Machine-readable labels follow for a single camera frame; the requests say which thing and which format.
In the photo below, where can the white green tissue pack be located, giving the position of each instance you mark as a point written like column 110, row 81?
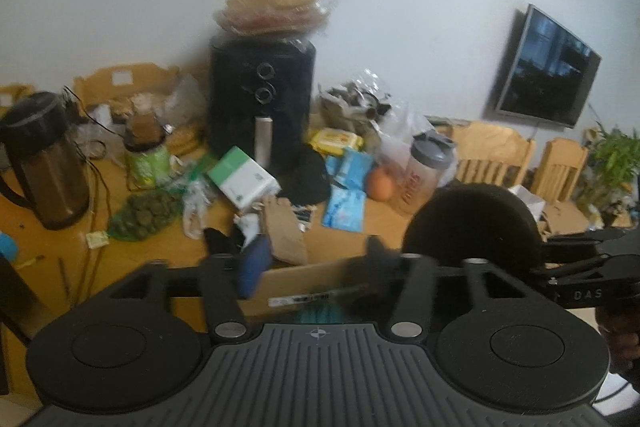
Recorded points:
column 240, row 174

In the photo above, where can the orange fruit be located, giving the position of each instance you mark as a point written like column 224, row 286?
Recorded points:
column 382, row 184

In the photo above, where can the black air fryer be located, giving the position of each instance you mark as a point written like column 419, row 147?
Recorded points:
column 235, row 107

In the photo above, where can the wooden chair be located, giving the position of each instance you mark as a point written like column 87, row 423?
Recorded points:
column 560, row 167
column 495, row 152

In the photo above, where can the black cycling glove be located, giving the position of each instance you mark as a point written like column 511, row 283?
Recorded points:
column 217, row 239

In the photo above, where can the brown spice jar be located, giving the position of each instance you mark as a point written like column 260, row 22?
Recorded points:
column 144, row 127

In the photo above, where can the black beanie hat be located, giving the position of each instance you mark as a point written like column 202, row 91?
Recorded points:
column 310, row 179

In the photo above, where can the bag of yellow snacks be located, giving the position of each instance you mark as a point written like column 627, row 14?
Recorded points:
column 186, row 141

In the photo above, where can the green bamboo plant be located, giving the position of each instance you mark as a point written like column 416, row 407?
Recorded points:
column 615, row 152

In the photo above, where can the yellow wet wipes pack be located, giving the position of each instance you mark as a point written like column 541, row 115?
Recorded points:
column 335, row 139

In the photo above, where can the clear bag of metal parts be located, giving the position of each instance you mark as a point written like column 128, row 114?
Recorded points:
column 350, row 104

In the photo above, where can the steel electric kettle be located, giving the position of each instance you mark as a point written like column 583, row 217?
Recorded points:
column 45, row 167

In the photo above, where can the brown cardboard box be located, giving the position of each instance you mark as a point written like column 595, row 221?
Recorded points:
column 310, row 274

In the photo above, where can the white shopping bag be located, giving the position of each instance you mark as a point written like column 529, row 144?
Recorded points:
column 527, row 202

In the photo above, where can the wall mounted television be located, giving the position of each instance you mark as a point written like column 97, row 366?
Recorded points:
column 545, row 67

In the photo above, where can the white paper strip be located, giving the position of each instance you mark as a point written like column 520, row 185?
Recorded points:
column 247, row 227

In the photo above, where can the crumpled clear plastic bag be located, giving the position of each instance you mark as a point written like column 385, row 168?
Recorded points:
column 192, row 202

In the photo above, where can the person's right hand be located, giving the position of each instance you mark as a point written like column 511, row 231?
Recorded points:
column 622, row 339

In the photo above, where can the brown carton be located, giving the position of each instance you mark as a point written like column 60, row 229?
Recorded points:
column 565, row 217

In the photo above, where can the dark pen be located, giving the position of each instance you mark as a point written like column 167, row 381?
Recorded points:
column 63, row 279

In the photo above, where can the shaker bottle with grey lid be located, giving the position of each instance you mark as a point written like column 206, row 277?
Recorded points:
column 420, row 177

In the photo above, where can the large clear plastic bag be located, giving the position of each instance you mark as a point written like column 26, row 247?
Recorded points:
column 185, row 102

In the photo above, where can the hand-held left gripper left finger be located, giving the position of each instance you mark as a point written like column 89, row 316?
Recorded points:
column 255, row 269

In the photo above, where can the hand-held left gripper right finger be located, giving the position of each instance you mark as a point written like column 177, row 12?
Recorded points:
column 414, row 282

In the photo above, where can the small yellow green tag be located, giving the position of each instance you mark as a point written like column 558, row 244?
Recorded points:
column 97, row 239

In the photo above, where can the bagged stack of flatbreads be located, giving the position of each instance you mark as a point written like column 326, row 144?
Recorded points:
column 275, row 12

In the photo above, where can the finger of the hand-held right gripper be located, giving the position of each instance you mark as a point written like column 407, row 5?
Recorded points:
column 575, row 272
column 580, row 243

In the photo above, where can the green mesh bag of nuts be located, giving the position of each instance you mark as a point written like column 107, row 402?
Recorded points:
column 145, row 214

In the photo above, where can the pack of biscuits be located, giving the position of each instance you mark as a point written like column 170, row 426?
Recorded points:
column 122, row 107

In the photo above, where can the green label jar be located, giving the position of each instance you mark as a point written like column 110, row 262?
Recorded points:
column 147, row 167

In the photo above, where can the yellow stick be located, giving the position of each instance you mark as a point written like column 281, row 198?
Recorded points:
column 30, row 263

